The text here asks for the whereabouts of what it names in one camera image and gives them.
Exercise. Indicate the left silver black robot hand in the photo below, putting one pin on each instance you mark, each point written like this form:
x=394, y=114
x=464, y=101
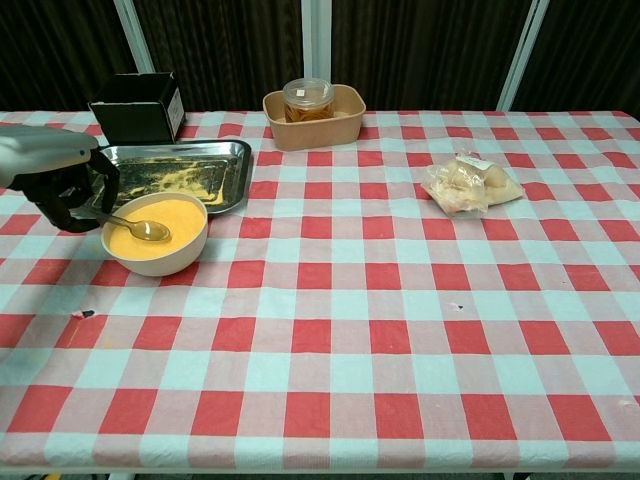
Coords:
x=35, y=152

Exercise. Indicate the metal spoon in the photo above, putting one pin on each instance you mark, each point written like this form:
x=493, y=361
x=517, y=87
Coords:
x=150, y=231

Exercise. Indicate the stainless steel tray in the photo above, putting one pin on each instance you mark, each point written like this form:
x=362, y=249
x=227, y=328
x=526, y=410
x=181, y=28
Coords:
x=175, y=172

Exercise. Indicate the beige bowl of yellow powder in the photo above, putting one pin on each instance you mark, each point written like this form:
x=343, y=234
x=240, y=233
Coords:
x=185, y=220

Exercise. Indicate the red white checkered tablecloth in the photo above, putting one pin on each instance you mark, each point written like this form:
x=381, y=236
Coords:
x=350, y=310

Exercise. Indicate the black cardboard box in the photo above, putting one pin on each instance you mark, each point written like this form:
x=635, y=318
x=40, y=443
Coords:
x=135, y=112

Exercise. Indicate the clear plastic lidded jar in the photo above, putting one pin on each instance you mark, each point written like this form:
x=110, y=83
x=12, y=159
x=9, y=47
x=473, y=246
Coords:
x=307, y=100

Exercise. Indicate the brown paper food container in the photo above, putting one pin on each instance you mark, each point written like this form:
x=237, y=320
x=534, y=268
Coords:
x=320, y=132

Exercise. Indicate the clear bag of bread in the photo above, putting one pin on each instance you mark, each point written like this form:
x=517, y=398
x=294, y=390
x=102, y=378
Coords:
x=470, y=185

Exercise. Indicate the white partition post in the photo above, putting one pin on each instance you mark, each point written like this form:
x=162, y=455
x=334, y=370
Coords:
x=134, y=35
x=316, y=40
x=522, y=55

